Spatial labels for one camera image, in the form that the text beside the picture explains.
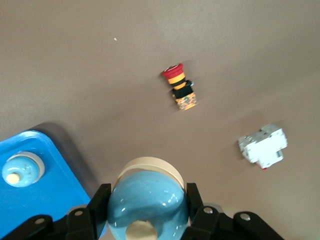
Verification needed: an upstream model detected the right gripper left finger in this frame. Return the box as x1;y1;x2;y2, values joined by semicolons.
0;183;113;240

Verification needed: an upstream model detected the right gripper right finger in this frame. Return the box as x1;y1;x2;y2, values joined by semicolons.
185;182;286;240

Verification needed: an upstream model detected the light blue call bell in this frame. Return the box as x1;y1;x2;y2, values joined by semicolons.
107;156;190;240
1;151;46;188

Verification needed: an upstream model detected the blue plastic tray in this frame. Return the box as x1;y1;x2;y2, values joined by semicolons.
0;129;108;240

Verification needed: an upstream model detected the white circuit breaker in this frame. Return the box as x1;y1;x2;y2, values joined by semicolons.
237;124;288;171

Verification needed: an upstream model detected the red yellow emergency stop button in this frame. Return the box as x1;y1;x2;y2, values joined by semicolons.
161;63;199;113

